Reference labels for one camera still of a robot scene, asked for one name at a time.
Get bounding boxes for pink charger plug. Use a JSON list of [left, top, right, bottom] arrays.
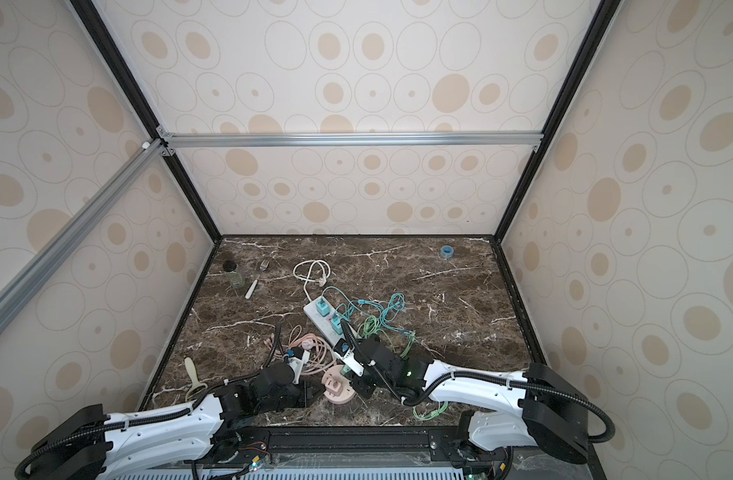
[[322, 366, 346, 395]]

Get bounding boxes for pink charging cable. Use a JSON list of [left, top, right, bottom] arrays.
[[262, 326, 302, 355]]

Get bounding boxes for green cable loop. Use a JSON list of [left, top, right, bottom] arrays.
[[413, 400, 450, 421]]

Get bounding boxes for teal charger plug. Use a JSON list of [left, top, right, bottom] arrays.
[[316, 297, 332, 317]]

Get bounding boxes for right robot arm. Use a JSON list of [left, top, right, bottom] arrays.
[[334, 333, 616, 464]]

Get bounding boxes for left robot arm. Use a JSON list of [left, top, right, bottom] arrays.
[[14, 350, 324, 479]]

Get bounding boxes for round pink power socket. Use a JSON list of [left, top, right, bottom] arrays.
[[324, 378, 356, 405]]

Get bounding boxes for white colourful power strip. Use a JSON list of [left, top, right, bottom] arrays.
[[304, 296, 350, 347]]

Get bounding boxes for cream spatula at edge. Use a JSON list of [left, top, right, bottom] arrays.
[[184, 357, 208, 401]]

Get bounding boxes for blue tape roll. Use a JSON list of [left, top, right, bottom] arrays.
[[441, 245, 454, 259]]

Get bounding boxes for glass spice jar black lid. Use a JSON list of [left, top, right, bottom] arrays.
[[222, 260, 246, 289]]

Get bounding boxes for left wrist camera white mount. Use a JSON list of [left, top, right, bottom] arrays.
[[286, 347, 310, 384]]

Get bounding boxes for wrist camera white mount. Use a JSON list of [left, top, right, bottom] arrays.
[[286, 347, 310, 384], [332, 338, 364, 377]]

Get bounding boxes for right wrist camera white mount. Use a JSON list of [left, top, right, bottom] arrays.
[[332, 338, 364, 377]]

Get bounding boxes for pink round socket cord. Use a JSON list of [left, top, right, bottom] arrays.
[[284, 333, 338, 377]]

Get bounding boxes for green cable near bundle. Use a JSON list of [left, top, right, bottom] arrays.
[[359, 314, 417, 363]]

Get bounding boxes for teal charging cable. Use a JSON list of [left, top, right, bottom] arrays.
[[326, 284, 416, 334]]

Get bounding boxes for white power strip cord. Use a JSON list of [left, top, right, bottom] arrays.
[[292, 259, 332, 304]]

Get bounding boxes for aluminium frame crossbar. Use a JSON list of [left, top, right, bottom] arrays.
[[164, 131, 544, 148]]

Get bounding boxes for aluminium frame left bar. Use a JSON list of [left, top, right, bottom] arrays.
[[0, 139, 164, 336]]

